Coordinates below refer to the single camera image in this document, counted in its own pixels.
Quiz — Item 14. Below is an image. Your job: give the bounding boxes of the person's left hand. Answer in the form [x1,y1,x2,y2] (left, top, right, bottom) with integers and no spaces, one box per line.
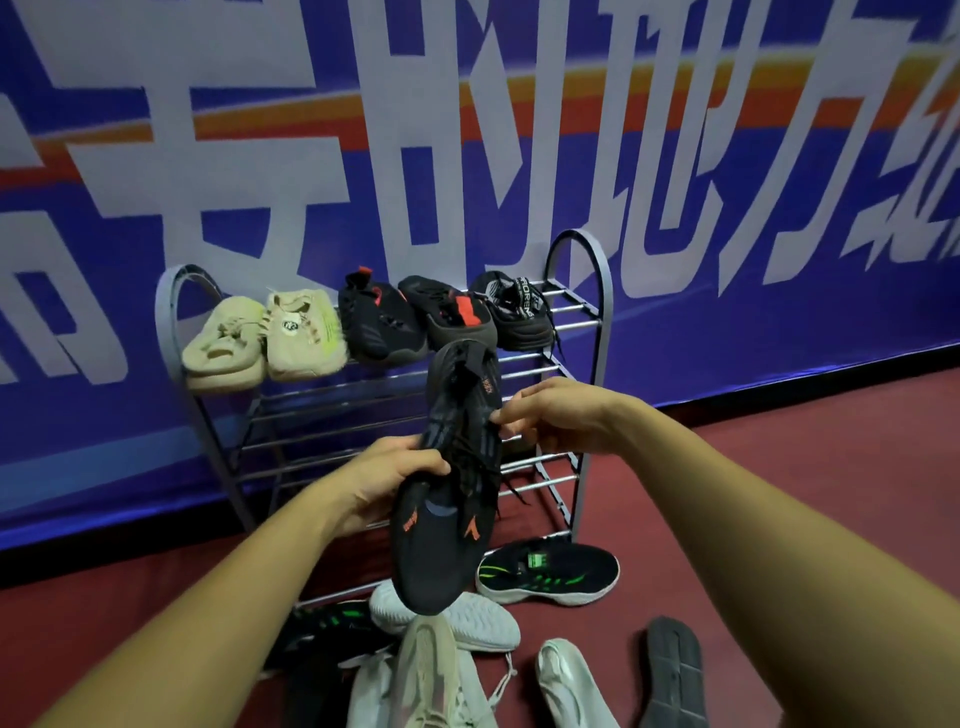
[322,434,453,540]

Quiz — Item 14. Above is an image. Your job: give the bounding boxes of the person's right hand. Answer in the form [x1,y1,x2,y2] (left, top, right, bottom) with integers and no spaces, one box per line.
[489,377,639,459]

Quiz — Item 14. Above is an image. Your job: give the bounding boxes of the grey metal shoe rack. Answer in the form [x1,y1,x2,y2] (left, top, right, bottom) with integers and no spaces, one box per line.
[155,228,615,609]

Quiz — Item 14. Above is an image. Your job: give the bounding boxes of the black shoe orange marks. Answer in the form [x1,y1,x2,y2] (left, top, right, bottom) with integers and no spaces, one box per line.
[389,339,505,616]

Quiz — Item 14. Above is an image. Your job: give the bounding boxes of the black strap sneaker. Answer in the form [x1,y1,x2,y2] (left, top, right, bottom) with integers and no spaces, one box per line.
[468,269,562,355]

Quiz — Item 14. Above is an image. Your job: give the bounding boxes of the black green sneaker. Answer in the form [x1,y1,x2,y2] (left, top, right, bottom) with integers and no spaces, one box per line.
[475,536,622,607]
[258,599,395,676]

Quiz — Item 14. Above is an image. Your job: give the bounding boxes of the beige sneaker green stripe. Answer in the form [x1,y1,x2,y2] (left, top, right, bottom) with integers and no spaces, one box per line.
[264,288,351,383]

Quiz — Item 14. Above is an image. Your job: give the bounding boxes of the grey white sneaker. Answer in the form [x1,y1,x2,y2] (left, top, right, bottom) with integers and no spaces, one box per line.
[368,578,522,655]
[457,650,519,728]

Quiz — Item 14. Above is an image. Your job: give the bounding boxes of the beige knit sneaker plain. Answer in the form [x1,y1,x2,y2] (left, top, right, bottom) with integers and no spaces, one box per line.
[181,296,269,396]

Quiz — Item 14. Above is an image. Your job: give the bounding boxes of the tan chunky sneaker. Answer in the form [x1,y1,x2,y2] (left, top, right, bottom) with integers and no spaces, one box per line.
[389,614,481,728]

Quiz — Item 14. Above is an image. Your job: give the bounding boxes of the white knit sneaker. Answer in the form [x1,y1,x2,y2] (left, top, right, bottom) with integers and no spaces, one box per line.
[346,650,399,728]
[535,637,622,728]

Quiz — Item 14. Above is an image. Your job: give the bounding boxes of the black orange sneaker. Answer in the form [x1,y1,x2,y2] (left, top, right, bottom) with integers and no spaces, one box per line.
[637,616,711,728]

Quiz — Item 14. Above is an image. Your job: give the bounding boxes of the person's right forearm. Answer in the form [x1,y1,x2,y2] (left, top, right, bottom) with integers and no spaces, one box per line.
[614,397,960,728]

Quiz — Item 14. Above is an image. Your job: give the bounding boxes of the person's left forearm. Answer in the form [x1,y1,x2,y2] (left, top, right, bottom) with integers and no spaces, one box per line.
[33,479,384,728]

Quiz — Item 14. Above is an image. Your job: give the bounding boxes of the blue printed wall banner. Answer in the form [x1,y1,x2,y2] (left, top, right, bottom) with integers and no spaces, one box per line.
[0,0,960,553]

